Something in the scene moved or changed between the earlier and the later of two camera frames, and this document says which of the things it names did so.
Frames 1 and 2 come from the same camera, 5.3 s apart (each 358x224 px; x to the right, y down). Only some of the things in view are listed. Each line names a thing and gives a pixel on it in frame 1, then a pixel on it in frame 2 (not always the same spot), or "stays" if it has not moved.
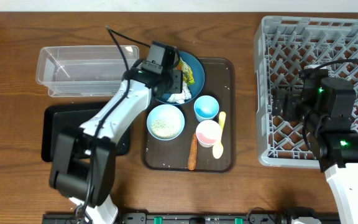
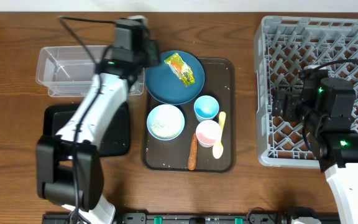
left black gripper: [177, 83] → [153, 53]
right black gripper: [292, 98] stays
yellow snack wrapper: [188, 74] stays
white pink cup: [208, 132] stays
